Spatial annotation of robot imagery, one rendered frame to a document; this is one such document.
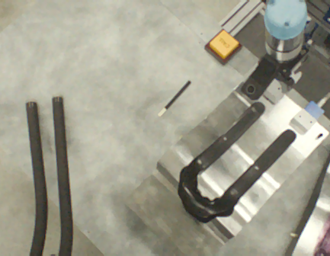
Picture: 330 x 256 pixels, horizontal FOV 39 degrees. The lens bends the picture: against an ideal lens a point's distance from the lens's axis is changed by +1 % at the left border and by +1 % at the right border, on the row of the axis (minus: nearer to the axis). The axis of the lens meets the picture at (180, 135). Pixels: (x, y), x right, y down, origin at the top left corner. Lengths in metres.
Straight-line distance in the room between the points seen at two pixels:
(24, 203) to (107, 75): 0.96
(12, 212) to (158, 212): 1.09
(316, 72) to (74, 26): 1.09
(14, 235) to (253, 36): 1.34
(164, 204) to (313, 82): 1.08
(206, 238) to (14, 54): 0.76
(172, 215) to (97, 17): 0.64
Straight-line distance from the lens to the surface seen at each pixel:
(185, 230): 1.19
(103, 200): 1.27
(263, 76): 1.06
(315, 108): 1.27
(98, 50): 1.40
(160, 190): 1.20
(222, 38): 1.37
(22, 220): 2.16
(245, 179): 1.19
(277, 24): 0.89
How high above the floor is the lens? 2.05
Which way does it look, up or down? 75 degrees down
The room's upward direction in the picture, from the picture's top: 4 degrees clockwise
